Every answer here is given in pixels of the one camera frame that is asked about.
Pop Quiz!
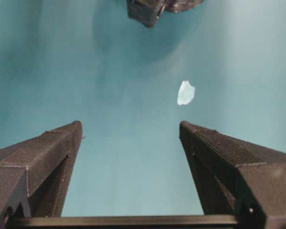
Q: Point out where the white tape scrap left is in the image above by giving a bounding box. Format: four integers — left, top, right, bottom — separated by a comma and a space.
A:
177, 81, 195, 105

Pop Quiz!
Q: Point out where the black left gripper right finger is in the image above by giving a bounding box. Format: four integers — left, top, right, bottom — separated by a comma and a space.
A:
179, 121, 286, 229

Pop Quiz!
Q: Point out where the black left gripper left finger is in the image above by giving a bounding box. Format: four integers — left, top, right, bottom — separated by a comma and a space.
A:
0, 121, 82, 229

